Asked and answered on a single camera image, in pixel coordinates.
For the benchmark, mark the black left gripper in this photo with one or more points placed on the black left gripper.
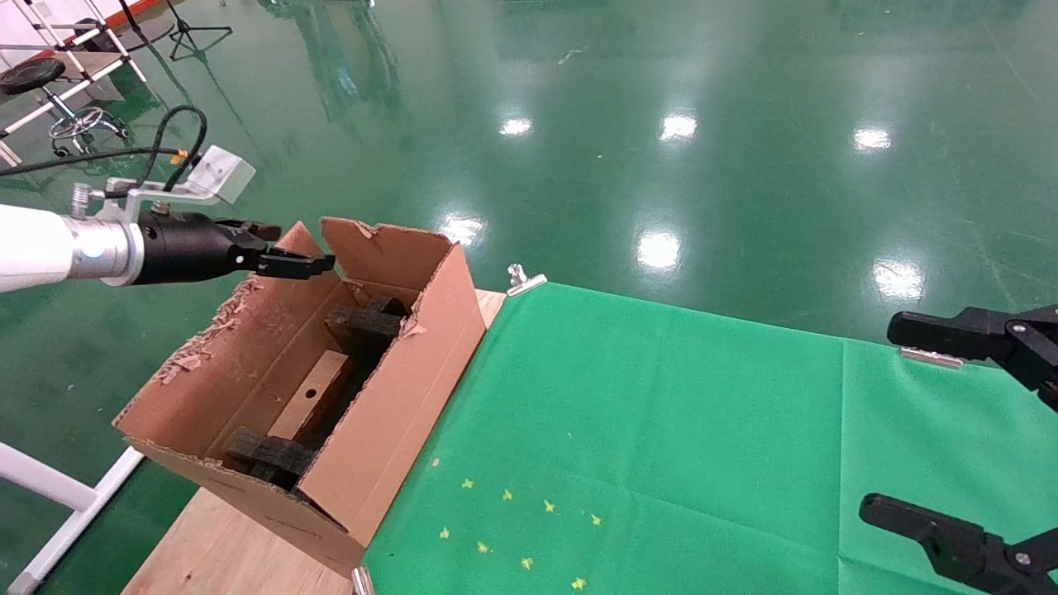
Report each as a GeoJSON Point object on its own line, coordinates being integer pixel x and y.
{"type": "Point", "coordinates": [186, 248]}

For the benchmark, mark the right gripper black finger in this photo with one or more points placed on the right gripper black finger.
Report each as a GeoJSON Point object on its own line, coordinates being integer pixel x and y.
{"type": "Point", "coordinates": [950, 332]}
{"type": "Point", "coordinates": [959, 545]}

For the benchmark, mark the brown wooden board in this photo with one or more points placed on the brown wooden board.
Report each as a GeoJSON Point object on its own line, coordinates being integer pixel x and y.
{"type": "Point", "coordinates": [307, 397]}

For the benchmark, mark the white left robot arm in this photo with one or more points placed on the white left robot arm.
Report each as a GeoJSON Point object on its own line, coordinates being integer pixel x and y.
{"type": "Point", "coordinates": [33, 248]}

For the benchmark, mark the large open cardboard carton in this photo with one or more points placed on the large open cardboard carton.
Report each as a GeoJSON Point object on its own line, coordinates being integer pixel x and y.
{"type": "Point", "coordinates": [397, 430]}

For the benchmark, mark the black foam insert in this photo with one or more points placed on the black foam insert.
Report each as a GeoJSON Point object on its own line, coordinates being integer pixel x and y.
{"type": "Point", "coordinates": [264, 450]}
{"type": "Point", "coordinates": [364, 324]}

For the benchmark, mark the black tripod stand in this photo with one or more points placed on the black tripod stand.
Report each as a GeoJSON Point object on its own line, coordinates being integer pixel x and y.
{"type": "Point", "coordinates": [188, 29]}

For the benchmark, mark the black round stand base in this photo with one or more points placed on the black round stand base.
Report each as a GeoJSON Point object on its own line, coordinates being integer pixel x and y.
{"type": "Point", "coordinates": [149, 31]}

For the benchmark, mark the white pipe rack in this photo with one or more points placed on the white pipe rack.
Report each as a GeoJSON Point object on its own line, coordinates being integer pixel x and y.
{"type": "Point", "coordinates": [99, 66]}

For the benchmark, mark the black wheeled stool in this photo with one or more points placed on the black wheeled stool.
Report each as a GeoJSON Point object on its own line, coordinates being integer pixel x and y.
{"type": "Point", "coordinates": [29, 74]}

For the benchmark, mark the green table cloth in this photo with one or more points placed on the green table cloth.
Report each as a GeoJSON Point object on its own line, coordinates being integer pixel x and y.
{"type": "Point", "coordinates": [661, 413]}

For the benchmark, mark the white pipe table frame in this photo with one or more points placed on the white pipe table frame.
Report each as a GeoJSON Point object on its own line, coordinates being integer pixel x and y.
{"type": "Point", "coordinates": [50, 487]}

